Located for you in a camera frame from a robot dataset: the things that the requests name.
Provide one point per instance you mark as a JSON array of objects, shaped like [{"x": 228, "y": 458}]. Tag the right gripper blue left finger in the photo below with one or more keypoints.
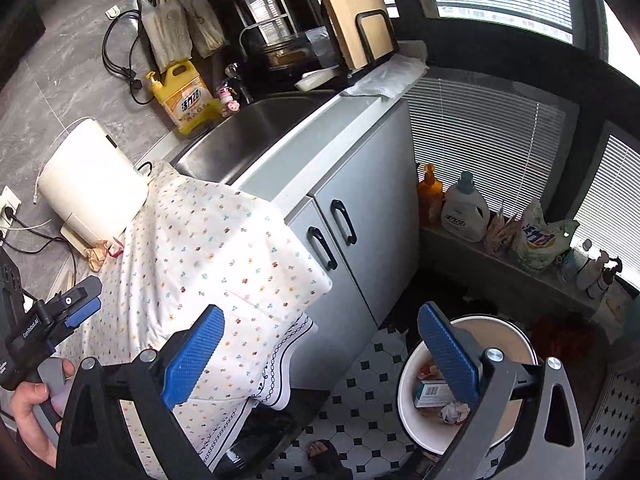
[{"x": 186, "y": 354}]

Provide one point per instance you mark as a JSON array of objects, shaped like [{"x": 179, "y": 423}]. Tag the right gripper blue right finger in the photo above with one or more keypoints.
[{"x": 455, "y": 352}]

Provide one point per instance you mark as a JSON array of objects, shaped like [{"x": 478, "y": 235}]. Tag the white trash bin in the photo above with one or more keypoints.
[{"x": 434, "y": 429}]

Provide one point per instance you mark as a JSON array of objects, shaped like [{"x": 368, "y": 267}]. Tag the blue white medicine box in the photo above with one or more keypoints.
[{"x": 432, "y": 394}]

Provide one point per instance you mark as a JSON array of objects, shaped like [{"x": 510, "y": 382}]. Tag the crumpled brown paper scrap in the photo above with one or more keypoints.
[{"x": 97, "y": 255}]

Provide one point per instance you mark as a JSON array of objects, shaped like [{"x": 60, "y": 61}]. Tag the floral white tablecloth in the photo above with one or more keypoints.
[{"x": 192, "y": 245}]

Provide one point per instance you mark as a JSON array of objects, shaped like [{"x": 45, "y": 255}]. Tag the red snack wrapper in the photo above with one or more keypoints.
[{"x": 114, "y": 248}]

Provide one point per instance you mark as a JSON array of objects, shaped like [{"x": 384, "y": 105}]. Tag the detergent refill pouch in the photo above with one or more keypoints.
[{"x": 537, "y": 244}]

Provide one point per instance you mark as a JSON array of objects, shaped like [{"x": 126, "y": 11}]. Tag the cream air fryer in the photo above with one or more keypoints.
[{"x": 92, "y": 186}]

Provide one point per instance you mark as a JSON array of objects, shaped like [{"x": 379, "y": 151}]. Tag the white laundry detergent bottle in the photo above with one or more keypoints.
[{"x": 465, "y": 213}]

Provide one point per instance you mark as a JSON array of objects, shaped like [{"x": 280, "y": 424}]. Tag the orange spray bottle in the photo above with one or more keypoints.
[{"x": 431, "y": 196}]

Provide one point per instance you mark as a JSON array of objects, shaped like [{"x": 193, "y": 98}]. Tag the stainless steel sink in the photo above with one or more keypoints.
[{"x": 229, "y": 149}]

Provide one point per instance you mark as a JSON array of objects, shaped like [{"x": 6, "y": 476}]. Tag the grey cabinet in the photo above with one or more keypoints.
[{"x": 344, "y": 181}]

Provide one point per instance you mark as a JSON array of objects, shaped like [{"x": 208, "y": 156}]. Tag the yellow detergent bottle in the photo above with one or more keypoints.
[{"x": 184, "y": 96}]

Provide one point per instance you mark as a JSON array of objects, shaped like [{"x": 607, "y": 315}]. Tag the pink faucet attachment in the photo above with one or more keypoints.
[{"x": 228, "y": 89}]

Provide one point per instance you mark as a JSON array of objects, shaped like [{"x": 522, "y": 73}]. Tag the hanging cloth bags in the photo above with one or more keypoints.
[{"x": 177, "y": 27}]

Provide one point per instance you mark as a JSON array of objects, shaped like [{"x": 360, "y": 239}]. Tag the black dish rack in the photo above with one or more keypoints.
[{"x": 284, "y": 44}]

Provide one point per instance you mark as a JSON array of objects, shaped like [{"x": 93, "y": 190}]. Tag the wooden cutting board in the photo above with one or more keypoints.
[{"x": 362, "y": 29}]

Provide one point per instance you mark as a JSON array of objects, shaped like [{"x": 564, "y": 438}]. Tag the white wall socket strip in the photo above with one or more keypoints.
[{"x": 9, "y": 205}]

